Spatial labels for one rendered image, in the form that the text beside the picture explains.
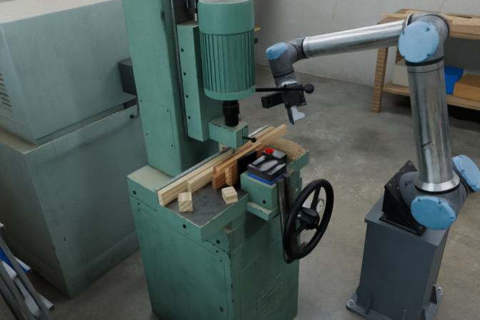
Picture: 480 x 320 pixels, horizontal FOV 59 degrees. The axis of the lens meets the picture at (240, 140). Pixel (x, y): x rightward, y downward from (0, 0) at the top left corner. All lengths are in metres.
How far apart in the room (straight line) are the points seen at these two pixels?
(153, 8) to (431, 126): 0.99
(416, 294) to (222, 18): 1.44
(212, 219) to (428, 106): 0.78
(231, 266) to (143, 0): 0.95
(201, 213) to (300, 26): 3.95
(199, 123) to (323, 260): 1.28
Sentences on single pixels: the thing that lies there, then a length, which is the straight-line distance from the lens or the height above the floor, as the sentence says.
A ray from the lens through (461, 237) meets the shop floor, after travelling 2.89.
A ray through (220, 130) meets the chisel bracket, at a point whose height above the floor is 1.05.
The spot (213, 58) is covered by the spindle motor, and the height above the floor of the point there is 1.34.
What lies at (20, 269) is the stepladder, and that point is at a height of 0.55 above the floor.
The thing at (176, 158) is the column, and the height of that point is 0.91.
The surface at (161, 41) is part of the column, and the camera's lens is 1.50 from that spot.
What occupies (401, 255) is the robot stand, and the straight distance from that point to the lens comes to 2.01.
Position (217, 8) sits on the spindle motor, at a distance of 1.32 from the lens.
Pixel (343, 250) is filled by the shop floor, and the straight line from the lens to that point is 2.61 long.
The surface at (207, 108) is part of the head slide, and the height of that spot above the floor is 1.12.
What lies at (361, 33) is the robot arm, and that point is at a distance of 1.70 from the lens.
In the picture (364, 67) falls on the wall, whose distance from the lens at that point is 4.88.
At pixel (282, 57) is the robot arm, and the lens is 1.74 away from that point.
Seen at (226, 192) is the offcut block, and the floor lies 0.93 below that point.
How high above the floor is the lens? 1.74
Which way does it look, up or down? 28 degrees down
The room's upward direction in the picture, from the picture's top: 3 degrees counter-clockwise
